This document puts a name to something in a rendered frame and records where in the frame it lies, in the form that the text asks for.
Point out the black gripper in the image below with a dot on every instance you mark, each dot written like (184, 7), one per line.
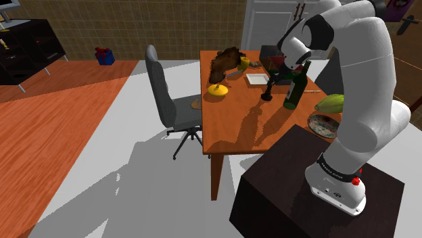
(279, 75)

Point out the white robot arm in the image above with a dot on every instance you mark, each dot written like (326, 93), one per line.
(366, 82)

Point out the white square plate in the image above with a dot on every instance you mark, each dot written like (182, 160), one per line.
(257, 79)

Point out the dark box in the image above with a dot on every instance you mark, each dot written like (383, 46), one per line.
(268, 54)

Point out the black candle holder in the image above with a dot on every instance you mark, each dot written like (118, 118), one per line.
(267, 95)

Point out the dark green wine bottle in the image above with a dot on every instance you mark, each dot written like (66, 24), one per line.
(295, 94)

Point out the yellow cup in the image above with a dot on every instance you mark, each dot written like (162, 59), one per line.
(244, 63)

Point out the thin pencil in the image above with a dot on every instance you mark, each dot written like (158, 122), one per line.
(313, 91)

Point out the grey knife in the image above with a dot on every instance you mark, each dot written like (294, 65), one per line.
(233, 74)

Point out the yellow-green oval fruit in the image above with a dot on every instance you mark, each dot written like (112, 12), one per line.
(329, 103)

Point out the brown furry thing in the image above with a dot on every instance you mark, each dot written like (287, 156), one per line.
(222, 64)

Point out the orange wooden table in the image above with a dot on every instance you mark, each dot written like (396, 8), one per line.
(237, 118)

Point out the patterned round plate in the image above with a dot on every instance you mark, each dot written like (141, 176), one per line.
(323, 126)

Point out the small brown thing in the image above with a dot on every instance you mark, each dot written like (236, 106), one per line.
(196, 105)

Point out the dark robot stand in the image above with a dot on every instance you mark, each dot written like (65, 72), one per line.
(283, 184)

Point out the grey office chair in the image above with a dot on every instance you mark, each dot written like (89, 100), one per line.
(165, 99)

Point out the blue gift box red ribbon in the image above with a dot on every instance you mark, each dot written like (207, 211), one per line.
(105, 57)

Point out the black shelf cabinet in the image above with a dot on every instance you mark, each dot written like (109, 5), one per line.
(29, 52)

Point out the black wall ornament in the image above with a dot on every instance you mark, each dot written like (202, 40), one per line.
(407, 24)

